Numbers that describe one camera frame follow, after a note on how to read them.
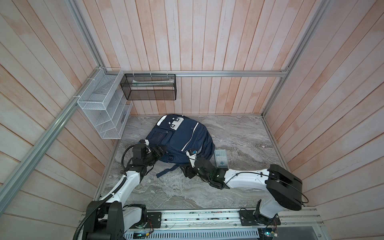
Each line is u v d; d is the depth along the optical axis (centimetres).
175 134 92
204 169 61
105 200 43
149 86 104
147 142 81
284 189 45
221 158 95
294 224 73
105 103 69
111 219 41
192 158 72
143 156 67
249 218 73
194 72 95
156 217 73
